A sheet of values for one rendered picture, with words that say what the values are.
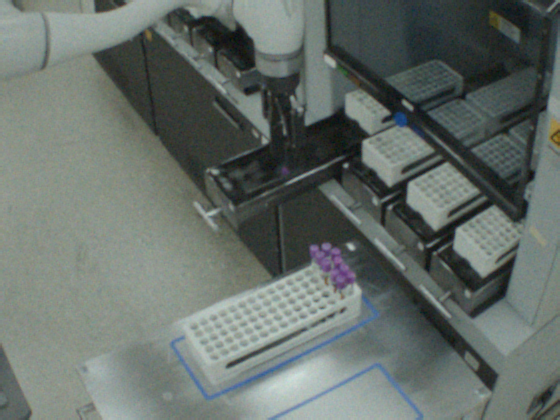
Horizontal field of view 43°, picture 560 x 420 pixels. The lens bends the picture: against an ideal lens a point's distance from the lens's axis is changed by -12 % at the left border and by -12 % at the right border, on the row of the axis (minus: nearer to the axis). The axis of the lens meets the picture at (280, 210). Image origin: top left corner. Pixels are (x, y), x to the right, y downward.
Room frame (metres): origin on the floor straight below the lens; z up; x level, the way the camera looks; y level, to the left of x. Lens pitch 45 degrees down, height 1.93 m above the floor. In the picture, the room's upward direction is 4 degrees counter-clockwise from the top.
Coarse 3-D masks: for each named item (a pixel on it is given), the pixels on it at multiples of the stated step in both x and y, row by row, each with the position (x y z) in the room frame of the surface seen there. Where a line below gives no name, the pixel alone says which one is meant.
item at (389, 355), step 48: (384, 288) 0.90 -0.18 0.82; (144, 336) 0.82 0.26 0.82; (336, 336) 0.80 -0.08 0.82; (384, 336) 0.79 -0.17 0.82; (432, 336) 0.77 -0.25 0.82; (96, 384) 0.71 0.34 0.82; (144, 384) 0.71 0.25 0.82; (192, 384) 0.71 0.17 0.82; (240, 384) 0.71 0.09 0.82; (288, 384) 0.70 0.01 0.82; (336, 384) 0.69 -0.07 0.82; (384, 384) 0.68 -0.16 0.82; (432, 384) 0.67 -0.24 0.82; (480, 384) 0.65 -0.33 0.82
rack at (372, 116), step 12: (348, 96) 1.41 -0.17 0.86; (360, 96) 1.41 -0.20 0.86; (348, 108) 1.40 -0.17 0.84; (360, 108) 1.37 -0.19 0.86; (372, 108) 1.37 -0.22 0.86; (384, 108) 1.36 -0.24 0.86; (360, 120) 1.36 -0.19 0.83; (372, 120) 1.33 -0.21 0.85; (384, 120) 1.39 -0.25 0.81; (372, 132) 1.33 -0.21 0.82
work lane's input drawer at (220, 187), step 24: (336, 120) 1.40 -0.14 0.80; (264, 144) 1.32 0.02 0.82; (312, 144) 1.32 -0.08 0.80; (336, 144) 1.32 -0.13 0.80; (360, 144) 1.31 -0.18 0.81; (216, 168) 1.25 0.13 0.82; (240, 168) 1.26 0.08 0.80; (264, 168) 1.26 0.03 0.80; (312, 168) 1.25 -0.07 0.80; (336, 168) 1.26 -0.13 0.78; (216, 192) 1.21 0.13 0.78; (240, 192) 1.17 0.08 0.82; (264, 192) 1.18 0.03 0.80; (288, 192) 1.20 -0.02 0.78; (240, 216) 1.15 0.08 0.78
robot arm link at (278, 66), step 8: (256, 56) 1.22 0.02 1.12; (264, 56) 1.19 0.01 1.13; (272, 56) 1.19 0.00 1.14; (280, 56) 1.19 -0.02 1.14; (288, 56) 1.19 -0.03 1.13; (296, 56) 1.20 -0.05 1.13; (256, 64) 1.22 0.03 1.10; (264, 64) 1.20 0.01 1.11; (272, 64) 1.19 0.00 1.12; (280, 64) 1.19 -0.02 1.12; (288, 64) 1.19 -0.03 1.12; (296, 64) 1.20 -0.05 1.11; (264, 72) 1.20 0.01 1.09; (272, 72) 1.19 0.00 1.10; (280, 72) 1.19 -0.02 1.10; (288, 72) 1.19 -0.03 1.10; (296, 72) 1.20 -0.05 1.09
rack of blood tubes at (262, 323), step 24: (264, 288) 0.87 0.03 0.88; (288, 288) 0.86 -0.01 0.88; (312, 288) 0.86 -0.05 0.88; (216, 312) 0.82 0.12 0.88; (240, 312) 0.82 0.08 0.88; (264, 312) 0.82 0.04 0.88; (288, 312) 0.82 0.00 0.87; (312, 312) 0.85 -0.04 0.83; (336, 312) 0.83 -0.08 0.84; (192, 336) 0.77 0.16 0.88; (216, 336) 0.77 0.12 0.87; (240, 336) 0.77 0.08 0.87; (264, 336) 0.77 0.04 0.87; (288, 336) 0.80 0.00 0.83; (312, 336) 0.80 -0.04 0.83; (216, 360) 0.72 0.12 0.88; (240, 360) 0.76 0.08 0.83; (264, 360) 0.75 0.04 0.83
